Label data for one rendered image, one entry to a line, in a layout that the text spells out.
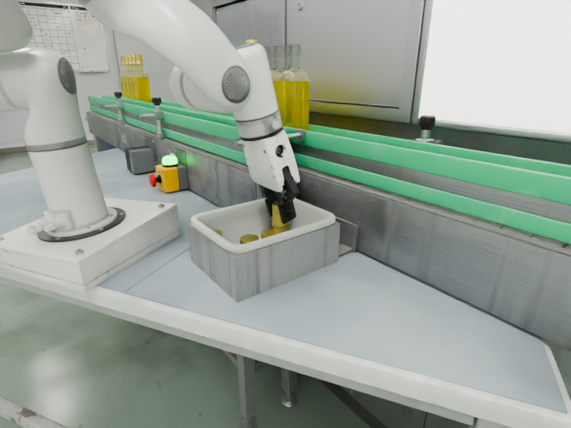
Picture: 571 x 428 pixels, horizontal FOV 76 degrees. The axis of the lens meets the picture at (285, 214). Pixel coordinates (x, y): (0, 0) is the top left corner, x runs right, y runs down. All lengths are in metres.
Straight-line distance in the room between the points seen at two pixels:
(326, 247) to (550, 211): 0.33
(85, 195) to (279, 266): 0.38
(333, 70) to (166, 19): 0.58
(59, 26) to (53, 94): 5.98
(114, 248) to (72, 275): 0.08
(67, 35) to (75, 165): 5.98
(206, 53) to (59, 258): 0.41
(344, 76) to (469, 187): 0.48
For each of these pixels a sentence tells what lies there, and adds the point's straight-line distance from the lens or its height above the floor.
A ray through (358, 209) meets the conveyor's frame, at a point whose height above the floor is 0.84.
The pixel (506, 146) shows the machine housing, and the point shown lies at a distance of 0.79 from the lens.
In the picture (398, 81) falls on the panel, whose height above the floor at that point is 1.06.
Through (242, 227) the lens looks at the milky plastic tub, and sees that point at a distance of 0.73.
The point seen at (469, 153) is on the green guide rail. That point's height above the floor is 0.96.
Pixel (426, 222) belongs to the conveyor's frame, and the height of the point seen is 0.86.
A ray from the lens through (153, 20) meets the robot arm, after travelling 0.49.
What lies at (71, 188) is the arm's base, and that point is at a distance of 0.75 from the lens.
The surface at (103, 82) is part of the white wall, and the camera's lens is 6.76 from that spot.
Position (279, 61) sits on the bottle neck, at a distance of 0.95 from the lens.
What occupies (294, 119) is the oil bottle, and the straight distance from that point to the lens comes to 0.88.
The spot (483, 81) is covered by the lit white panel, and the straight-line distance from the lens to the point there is 0.77.
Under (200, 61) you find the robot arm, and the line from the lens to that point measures 0.48.
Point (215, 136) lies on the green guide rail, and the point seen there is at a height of 0.93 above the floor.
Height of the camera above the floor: 1.08
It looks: 21 degrees down
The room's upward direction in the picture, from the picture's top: straight up
